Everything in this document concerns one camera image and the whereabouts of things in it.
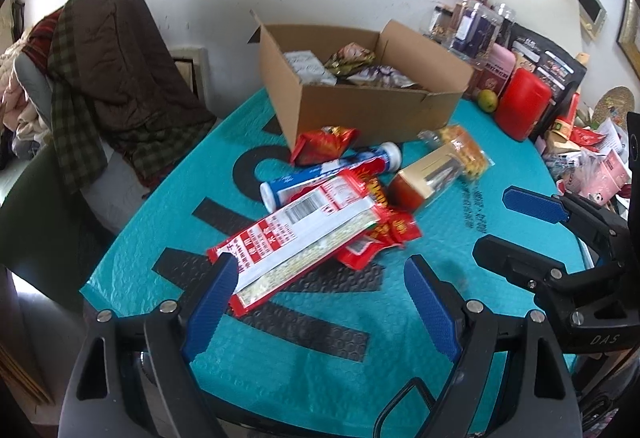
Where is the green yellow fruit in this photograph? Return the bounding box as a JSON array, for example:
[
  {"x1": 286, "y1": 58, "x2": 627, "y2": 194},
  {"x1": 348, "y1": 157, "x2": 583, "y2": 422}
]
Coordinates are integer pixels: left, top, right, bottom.
[{"x1": 476, "y1": 89, "x2": 499, "y2": 114}]

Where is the large red snack bag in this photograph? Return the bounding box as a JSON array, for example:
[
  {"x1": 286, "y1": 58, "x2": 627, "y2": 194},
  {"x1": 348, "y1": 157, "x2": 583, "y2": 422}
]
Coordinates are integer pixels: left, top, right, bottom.
[{"x1": 335, "y1": 176, "x2": 422, "y2": 271}]

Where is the small red snack bag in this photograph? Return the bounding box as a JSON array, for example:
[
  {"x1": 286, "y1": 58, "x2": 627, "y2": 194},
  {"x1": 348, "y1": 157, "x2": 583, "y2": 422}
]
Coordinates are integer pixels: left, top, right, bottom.
[{"x1": 290, "y1": 126, "x2": 360, "y2": 166}]

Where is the red cylindrical container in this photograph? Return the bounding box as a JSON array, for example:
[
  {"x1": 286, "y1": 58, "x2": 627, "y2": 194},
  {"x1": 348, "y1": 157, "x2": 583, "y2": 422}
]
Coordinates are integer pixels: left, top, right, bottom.
[{"x1": 494, "y1": 68, "x2": 552, "y2": 142}]

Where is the pink jar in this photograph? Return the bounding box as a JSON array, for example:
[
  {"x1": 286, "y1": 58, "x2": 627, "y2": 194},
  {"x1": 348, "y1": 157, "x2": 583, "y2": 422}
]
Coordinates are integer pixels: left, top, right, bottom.
[{"x1": 472, "y1": 42, "x2": 516, "y2": 99}]

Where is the gold windowed snack box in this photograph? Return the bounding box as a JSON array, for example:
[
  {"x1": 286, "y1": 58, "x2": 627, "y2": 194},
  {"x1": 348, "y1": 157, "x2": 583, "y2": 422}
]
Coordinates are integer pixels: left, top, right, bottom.
[{"x1": 387, "y1": 143, "x2": 464, "y2": 213}]

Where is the clear jar dark label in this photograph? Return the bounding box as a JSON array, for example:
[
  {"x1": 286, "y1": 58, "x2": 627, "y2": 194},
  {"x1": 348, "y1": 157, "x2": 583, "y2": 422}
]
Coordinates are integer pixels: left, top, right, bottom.
[{"x1": 447, "y1": 0, "x2": 503, "y2": 64}]

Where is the waffle pastry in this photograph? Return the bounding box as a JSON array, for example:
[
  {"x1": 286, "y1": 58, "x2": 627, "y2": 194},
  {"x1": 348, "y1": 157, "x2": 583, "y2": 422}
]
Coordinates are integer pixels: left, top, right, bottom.
[{"x1": 418, "y1": 124, "x2": 494, "y2": 181}]

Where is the blue white tablet tube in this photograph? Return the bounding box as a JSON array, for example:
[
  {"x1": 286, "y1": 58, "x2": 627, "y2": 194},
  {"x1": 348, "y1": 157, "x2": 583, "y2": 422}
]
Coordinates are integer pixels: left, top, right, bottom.
[{"x1": 259, "y1": 142, "x2": 402, "y2": 213}]

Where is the dark brown jacket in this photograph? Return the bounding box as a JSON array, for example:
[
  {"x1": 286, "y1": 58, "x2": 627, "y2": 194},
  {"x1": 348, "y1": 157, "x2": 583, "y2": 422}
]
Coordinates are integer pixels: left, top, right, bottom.
[{"x1": 48, "y1": 0, "x2": 216, "y2": 192}]

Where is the red white long snack packet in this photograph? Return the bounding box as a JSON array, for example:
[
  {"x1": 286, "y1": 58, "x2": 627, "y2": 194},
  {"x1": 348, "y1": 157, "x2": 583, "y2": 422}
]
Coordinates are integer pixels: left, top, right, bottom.
[{"x1": 207, "y1": 170, "x2": 390, "y2": 318}]

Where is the black printed pouch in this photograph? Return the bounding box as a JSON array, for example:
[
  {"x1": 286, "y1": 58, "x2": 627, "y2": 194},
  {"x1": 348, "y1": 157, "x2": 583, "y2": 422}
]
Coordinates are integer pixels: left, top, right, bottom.
[{"x1": 509, "y1": 23, "x2": 587, "y2": 141}]

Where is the brown cardboard box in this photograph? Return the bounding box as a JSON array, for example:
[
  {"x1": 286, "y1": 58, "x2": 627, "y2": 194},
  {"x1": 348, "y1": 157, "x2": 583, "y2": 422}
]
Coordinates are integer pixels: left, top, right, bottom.
[{"x1": 250, "y1": 20, "x2": 474, "y2": 146}]

